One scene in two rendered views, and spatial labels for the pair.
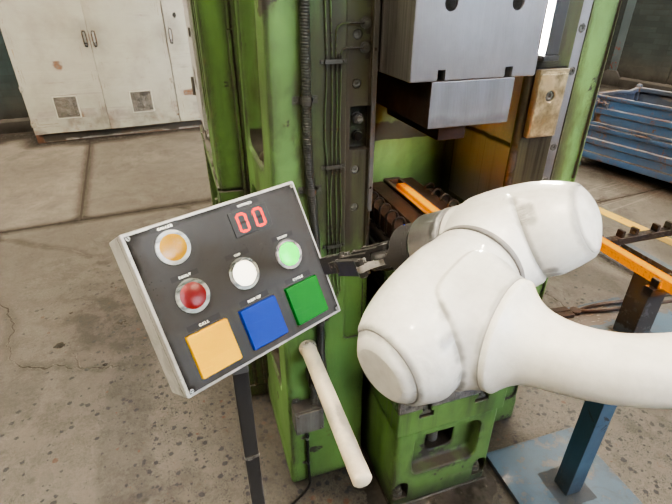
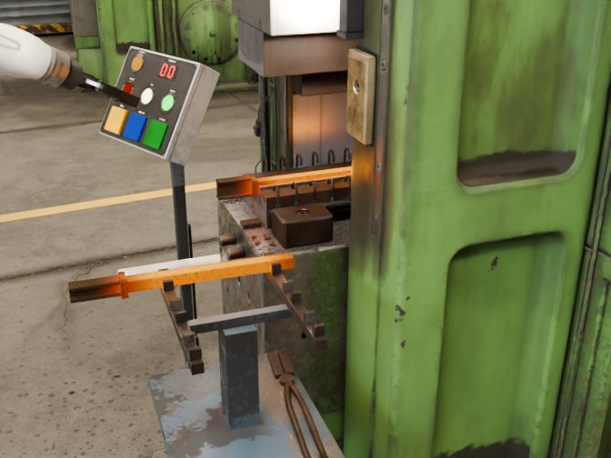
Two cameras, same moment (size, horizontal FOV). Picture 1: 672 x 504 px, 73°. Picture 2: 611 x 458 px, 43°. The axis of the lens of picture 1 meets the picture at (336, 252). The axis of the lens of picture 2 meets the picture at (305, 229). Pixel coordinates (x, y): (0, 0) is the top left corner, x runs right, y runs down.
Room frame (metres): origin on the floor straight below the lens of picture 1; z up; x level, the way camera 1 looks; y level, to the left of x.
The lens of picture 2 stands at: (1.06, -2.02, 1.65)
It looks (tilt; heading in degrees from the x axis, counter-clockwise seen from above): 24 degrees down; 88
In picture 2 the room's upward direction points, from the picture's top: straight up
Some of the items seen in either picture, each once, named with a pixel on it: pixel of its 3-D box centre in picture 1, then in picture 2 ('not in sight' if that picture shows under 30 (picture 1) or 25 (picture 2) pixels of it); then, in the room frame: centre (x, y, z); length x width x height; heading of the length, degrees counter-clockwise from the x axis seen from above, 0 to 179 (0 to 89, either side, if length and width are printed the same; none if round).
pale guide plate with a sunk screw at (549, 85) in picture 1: (545, 103); (360, 96); (1.22, -0.55, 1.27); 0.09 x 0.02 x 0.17; 108
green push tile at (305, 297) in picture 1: (305, 299); (156, 134); (0.72, 0.06, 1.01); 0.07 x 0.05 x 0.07; 133
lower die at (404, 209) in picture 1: (412, 216); (334, 185); (1.20, -0.22, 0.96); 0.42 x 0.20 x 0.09; 18
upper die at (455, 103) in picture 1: (424, 86); (337, 40); (1.20, -0.22, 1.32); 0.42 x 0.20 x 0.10; 18
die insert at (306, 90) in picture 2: (422, 113); (356, 74); (1.24, -0.23, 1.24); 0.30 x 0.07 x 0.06; 18
